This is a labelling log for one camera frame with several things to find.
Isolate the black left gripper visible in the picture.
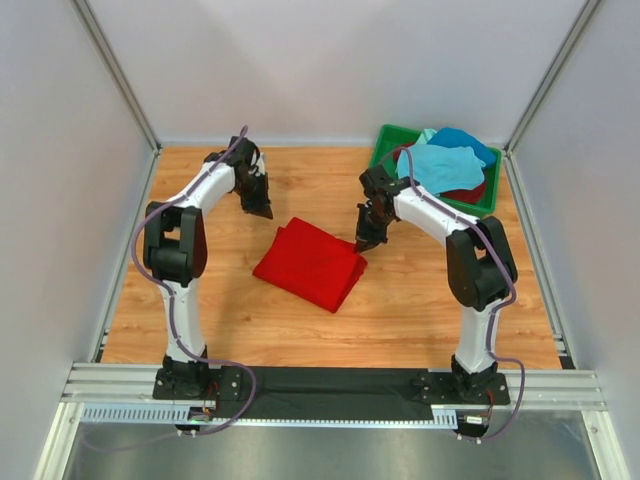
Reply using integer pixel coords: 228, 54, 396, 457
233, 173, 273, 222

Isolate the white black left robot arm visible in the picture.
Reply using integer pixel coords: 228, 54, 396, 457
134, 135, 273, 401

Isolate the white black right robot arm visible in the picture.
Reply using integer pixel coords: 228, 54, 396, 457
355, 165, 518, 405

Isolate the light blue t shirt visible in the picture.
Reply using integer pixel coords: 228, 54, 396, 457
395, 127, 496, 196

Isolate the green plastic bin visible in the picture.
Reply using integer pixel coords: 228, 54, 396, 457
369, 124, 502, 217

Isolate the dark red t shirt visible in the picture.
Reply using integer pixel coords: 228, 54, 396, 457
392, 144, 486, 204

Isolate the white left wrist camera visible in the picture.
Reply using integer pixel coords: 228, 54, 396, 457
249, 153, 266, 177

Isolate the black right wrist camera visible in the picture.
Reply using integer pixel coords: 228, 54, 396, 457
359, 165, 399, 199

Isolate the right aluminium corner post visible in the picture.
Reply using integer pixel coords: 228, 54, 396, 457
504, 0, 604, 154

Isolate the aluminium corner post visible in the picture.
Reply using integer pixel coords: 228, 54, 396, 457
504, 0, 604, 154
69, 0, 162, 154

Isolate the grey slotted cable duct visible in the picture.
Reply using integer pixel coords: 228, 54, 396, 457
80, 403, 458, 430

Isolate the left aluminium corner post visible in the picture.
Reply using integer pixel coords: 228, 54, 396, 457
69, 0, 162, 154

